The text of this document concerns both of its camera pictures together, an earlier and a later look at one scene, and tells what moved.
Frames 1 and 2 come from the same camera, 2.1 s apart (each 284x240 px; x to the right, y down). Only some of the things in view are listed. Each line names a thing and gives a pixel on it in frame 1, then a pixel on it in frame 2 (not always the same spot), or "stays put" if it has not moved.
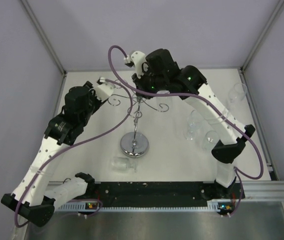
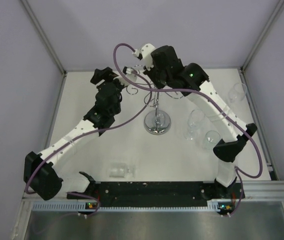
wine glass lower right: x=211 y=139 stays put
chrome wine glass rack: x=134 y=144 -> x=156 y=122
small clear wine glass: x=121 y=164 -> x=120 y=170
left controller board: x=81 y=206 stays put
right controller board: x=222 y=206 stays put
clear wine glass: x=195 y=121 stays put
